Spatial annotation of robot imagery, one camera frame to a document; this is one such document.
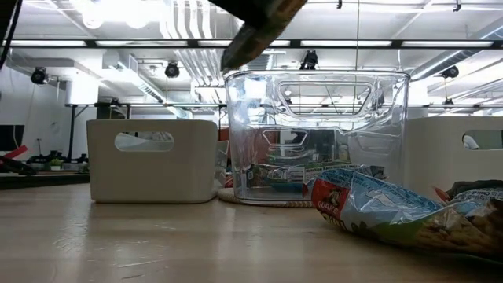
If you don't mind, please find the black ceiling spotlight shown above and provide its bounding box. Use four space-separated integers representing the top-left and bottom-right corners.
441 64 460 79
30 66 49 86
163 61 181 79

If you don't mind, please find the clear plastic bin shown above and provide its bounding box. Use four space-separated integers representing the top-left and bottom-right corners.
223 69 412 206

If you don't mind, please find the light grey plastic bin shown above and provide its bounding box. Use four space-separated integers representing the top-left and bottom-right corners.
85 119 220 204

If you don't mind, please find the white plastic bin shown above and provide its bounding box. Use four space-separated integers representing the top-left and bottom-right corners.
403 116 503 201

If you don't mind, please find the black monitor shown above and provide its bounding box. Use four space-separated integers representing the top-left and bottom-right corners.
0 124 25 153

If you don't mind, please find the red bar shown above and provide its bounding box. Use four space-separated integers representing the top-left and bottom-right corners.
0 144 29 160

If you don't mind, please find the black machine part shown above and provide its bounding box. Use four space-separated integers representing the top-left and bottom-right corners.
0 155 39 177

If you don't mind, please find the black overhead frame beam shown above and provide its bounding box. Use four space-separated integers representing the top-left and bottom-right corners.
0 38 503 50

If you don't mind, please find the black overhead camera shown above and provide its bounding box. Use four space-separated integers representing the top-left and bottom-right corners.
299 49 320 72

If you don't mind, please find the thin black hanging cable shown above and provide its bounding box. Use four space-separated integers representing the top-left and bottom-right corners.
355 0 360 74

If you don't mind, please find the black frame rail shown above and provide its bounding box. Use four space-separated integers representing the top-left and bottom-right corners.
0 171 91 190

